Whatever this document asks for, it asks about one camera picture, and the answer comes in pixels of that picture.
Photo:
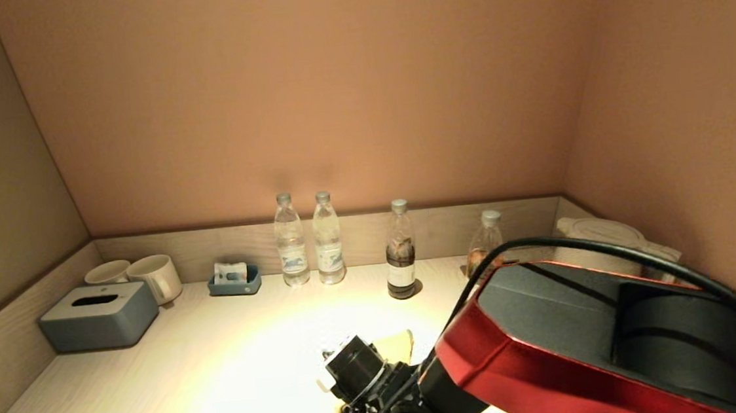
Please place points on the clear water bottle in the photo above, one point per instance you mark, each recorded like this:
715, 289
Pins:
291, 252
329, 249

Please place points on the white ceramic mug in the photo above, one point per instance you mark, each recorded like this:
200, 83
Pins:
154, 274
107, 273

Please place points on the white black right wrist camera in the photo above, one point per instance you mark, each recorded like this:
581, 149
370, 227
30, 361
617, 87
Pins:
354, 362

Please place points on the red black right robot arm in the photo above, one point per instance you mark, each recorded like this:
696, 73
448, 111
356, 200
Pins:
582, 334

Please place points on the grey tissue box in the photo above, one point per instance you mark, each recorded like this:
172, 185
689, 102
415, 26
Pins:
99, 321

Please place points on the white tea bag packet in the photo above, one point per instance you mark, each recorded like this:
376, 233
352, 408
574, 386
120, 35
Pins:
229, 272

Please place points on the bottle with dark tea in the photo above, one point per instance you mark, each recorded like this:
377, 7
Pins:
401, 269

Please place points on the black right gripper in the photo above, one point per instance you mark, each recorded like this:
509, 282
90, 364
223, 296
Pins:
410, 407

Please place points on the small blue tray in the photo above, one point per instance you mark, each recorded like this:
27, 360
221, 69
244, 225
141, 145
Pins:
237, 288

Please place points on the white electric kettle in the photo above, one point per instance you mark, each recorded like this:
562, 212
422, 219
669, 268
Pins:
596, 228

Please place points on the bottle with amber tea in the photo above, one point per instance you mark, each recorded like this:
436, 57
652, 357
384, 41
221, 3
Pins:
485, 240

